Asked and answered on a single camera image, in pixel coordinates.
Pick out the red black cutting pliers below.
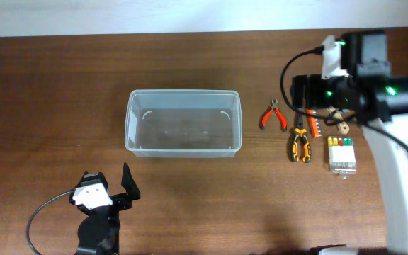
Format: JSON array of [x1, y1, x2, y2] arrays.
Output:
[[259, 98, 288, 132]]

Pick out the orange scraper wooden handle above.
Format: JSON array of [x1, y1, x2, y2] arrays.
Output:
[[327, 108, 350, 135]]

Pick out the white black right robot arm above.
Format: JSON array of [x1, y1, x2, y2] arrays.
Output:
[[283, 30, 408, 254]]

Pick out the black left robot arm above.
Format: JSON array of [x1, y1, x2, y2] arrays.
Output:
[[69, 164, 141, 254]]

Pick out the clear plastic container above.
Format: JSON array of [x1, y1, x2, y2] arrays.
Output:
[[125, 89, 243, 158]]

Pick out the orange screwdriver bit holder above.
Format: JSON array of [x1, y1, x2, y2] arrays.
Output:
[[305, 109, 322, 138]]

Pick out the yellow black needle-nose pliers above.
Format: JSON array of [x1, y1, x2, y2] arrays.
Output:
[[289, 114, 312, 163]]

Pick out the clear box coloured wall plugs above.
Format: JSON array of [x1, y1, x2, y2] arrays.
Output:
[[327, 136, 357, 175]]

